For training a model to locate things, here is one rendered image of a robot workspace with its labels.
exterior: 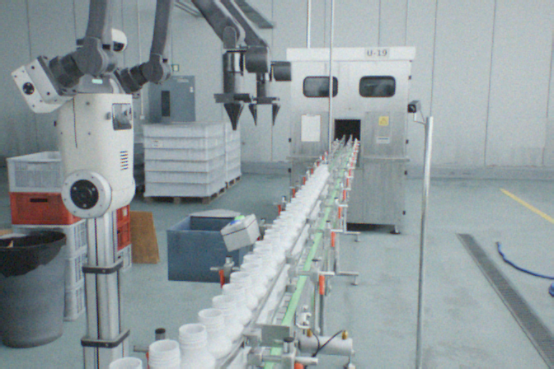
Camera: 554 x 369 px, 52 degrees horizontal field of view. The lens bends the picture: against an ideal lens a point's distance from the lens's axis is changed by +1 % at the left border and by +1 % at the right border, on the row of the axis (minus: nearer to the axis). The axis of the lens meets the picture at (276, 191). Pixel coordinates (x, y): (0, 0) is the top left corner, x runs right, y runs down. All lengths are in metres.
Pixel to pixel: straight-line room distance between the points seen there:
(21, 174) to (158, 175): 4.67
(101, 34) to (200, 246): 1.05
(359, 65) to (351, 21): 5.66
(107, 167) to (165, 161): 6.69
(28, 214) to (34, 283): 0.60
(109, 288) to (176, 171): 6.56
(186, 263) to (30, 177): 1.88
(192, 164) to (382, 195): 3.14
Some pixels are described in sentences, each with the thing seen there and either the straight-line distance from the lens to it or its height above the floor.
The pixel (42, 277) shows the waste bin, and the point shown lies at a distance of 3.67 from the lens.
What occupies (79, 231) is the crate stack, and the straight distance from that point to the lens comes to 4.11.
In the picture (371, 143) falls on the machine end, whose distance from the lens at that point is 6.41.
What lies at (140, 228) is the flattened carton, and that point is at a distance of 5.25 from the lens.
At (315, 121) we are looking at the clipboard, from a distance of 6.41.
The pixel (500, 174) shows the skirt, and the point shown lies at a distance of 12.25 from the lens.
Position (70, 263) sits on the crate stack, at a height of 0.41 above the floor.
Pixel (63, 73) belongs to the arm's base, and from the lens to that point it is 1.65.
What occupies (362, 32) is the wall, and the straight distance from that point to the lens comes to 12.00.
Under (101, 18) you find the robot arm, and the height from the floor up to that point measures 1.69.
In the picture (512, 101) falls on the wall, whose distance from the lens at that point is 12.24.
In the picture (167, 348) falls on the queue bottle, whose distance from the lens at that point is 0.76.
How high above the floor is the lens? 1.46
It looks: 9 degrees down
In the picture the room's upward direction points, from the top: straight up
